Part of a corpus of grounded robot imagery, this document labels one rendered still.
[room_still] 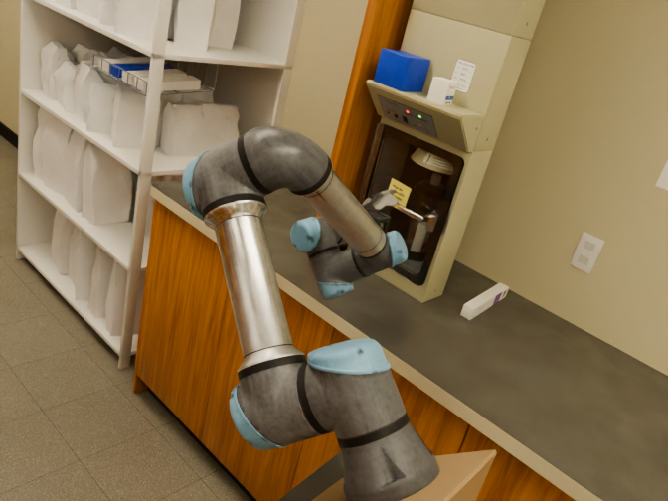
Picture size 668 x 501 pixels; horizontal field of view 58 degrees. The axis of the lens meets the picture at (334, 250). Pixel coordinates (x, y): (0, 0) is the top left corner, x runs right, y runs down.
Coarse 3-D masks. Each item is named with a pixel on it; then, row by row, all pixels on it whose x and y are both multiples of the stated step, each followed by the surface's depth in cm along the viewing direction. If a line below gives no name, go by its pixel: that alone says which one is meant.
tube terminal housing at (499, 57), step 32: (416, 32) 167; (448, 32) 160; (480, 32) 154; (448, 64) 162; (480, 64) 156; (512, 64) 155; (480, 96) 157; (480, 128) 159; (480, 160) 166; (448, 224) 170; (448, 256) 179; (416, 288) 181
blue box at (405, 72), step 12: (384, 48) 162; (384, 60) 162; (396, 60) 160; (408, 60) 158; (420, 60) 161; (384, 72) 163; (396, 72) 161; (408, 72) 159; (420, 72) 163; (384, 84) 164; (396, 84) 161; (408, 84) 161; (420, 84) 166
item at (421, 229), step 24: (384, 144) 179; (408, 144) 173; (432, 144) 168; (384, 168) 180; (408, 168) 174; (432, 168) 168; (456, 168) 163; (432, 192) 170; (408, 216) 177; (408, 240) 178; (432, 240) 172; (408, 264) 179
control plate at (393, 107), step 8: (384, 104) 169; (392, 104) 166; (400, 104) 163; (384, 112) 173; (392, 112) 170; (400, 112) 167; (416, 112) 161; (400, 120) 170; (408, 120) 167; (416, 120) 164; (424, 120) 161; (432, 120) 158; (416, 128) 168; (424, 128) 164; (432, 128) 162
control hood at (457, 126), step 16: (368, 80) 167; (384, 96) 166; (400, 96) 160; (416, 96) 158; (432, 112) 156; (448, 112) 151; (464, 112) 154; (448, 128) 156; (464, 128) 152; (464, 144) 157
